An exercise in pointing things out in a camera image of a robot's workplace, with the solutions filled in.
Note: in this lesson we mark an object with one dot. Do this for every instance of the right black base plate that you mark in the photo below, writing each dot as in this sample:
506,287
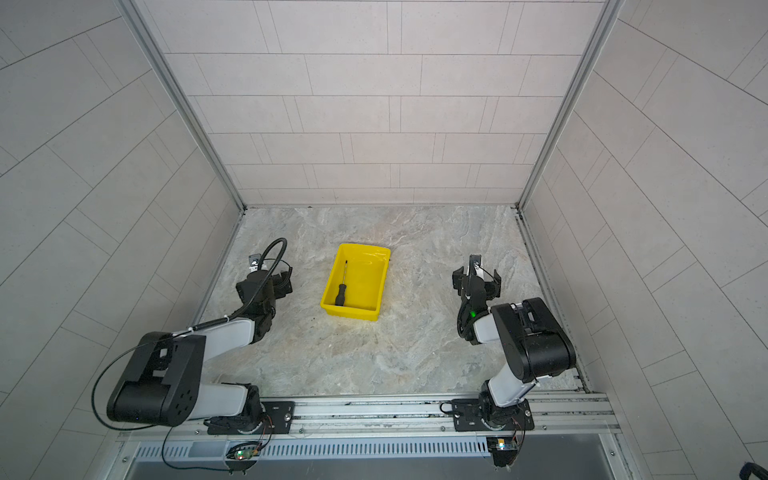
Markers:
481,414

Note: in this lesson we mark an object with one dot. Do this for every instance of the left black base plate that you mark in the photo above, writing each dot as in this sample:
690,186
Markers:
279,415

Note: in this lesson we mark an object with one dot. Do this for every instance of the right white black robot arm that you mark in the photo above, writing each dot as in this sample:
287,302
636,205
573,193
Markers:
533,342

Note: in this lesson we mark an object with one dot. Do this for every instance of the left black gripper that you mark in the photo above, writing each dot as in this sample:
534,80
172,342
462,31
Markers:
282,290

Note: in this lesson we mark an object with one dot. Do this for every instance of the left green circuit board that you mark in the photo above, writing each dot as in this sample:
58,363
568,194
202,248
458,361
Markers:
244,452

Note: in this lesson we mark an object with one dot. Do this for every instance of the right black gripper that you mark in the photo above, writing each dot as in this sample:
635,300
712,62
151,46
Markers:
460,281

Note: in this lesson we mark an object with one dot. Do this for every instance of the yellow plastic bin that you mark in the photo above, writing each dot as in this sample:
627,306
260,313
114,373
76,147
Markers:
366,278

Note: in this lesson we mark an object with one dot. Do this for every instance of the aluminium mounting rail frame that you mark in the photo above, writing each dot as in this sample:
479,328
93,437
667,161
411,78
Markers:
409,416

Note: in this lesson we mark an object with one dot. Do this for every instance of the white slotted cable duct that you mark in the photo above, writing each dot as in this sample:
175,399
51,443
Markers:
310,449

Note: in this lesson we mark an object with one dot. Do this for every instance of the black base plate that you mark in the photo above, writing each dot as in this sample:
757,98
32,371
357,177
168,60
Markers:
481,414
279,415

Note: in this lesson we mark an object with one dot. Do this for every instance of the orange black handled screwdriver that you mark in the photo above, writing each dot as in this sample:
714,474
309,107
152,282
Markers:
340,298

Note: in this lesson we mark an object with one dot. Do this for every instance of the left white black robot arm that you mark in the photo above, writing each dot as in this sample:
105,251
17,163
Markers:
162,385

